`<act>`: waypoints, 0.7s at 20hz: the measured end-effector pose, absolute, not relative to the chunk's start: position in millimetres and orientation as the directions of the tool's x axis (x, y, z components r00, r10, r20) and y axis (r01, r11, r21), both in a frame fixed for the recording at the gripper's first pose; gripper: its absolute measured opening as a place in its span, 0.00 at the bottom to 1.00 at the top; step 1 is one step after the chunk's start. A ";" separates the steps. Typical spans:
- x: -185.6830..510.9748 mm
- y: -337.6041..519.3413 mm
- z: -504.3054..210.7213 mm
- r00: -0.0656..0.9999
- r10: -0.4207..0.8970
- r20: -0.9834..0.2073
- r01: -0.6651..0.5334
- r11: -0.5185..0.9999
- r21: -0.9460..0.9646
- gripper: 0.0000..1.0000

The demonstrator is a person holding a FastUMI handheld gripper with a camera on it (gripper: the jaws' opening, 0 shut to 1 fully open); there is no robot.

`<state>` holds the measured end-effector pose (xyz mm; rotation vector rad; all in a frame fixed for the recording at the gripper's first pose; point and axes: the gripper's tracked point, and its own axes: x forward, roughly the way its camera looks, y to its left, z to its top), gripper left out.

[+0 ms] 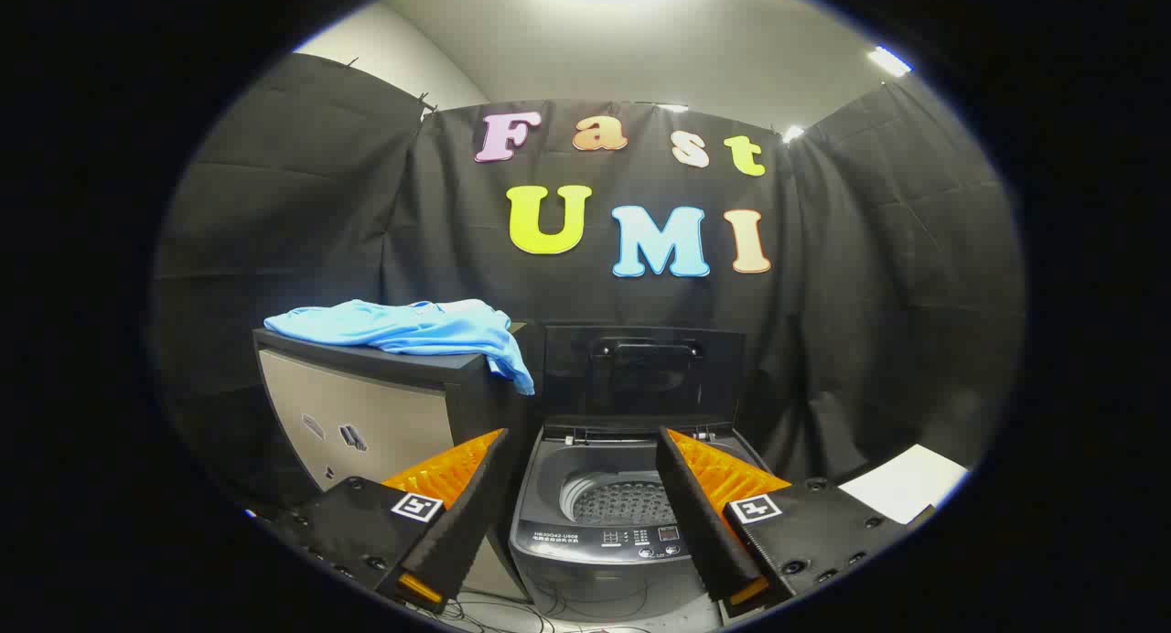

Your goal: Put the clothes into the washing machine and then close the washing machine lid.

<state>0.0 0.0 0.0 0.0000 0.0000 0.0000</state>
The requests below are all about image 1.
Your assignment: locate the grey washing machine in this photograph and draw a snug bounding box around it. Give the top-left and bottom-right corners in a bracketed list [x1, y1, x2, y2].
[509, 423, 779, 627]

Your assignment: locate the light blue polo shirt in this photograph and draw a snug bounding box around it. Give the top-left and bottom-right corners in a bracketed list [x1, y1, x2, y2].
[263, 298, 536, 397]

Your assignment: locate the dark grey cabinet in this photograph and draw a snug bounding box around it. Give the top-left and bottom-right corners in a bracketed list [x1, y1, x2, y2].
[252, 322, 543, 606]

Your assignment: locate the white flat board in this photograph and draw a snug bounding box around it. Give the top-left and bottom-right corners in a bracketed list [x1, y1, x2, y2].
[837, 444, 971, 526]

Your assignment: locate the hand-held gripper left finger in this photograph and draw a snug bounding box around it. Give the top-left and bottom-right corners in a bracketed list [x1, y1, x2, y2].
[274, 427, 510, 616]

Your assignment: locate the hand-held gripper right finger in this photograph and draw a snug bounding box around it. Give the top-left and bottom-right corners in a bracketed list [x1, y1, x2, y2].
[656, 426, 936, 620]

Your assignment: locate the black backdrop cloth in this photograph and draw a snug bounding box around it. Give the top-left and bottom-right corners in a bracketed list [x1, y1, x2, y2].
[154, 52, 1026, 524]

